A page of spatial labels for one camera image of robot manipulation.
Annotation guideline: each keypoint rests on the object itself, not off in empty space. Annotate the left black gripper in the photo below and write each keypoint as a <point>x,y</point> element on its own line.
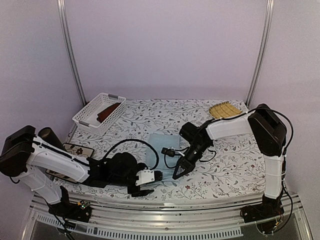
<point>137,192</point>

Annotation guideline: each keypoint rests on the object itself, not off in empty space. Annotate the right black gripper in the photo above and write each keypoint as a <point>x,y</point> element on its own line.
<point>187,164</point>

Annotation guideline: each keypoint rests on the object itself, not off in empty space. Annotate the dark red towel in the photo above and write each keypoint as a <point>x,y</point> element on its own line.
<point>101,116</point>

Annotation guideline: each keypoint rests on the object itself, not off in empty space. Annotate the white perforated plastic basket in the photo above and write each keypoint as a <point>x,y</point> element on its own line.
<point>85,119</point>

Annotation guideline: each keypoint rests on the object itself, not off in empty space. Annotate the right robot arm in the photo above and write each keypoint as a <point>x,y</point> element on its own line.
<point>262,122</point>

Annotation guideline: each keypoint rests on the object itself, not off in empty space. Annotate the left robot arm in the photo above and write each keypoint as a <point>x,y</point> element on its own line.
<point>24,153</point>

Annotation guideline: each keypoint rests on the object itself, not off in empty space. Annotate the floral patterned table mat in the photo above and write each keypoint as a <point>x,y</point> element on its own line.
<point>232,167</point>

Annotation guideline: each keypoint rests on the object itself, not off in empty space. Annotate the floral square ceramic plate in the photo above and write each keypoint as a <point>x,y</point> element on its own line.
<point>74,149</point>

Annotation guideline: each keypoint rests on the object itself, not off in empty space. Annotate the woven bamboo tray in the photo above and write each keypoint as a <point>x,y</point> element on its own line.
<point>224,110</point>

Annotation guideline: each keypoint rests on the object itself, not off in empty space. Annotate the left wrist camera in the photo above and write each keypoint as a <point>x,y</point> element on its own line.
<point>147,176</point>

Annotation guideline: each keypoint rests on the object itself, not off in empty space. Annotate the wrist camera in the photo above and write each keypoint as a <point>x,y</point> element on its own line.
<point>147,176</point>
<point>172,152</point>

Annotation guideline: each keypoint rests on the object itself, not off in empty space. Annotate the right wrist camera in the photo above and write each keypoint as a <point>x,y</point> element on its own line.
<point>172,152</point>

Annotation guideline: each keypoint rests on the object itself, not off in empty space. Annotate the front aluminium rail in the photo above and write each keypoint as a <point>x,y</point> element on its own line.
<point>202,219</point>

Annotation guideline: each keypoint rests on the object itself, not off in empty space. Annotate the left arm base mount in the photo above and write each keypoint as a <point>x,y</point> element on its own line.
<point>80,211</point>

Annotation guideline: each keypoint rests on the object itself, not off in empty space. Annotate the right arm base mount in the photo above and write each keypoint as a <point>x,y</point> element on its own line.
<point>266,209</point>

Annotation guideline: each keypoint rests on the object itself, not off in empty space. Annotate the left aluminium frame post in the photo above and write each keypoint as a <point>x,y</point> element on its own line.
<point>61,6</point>

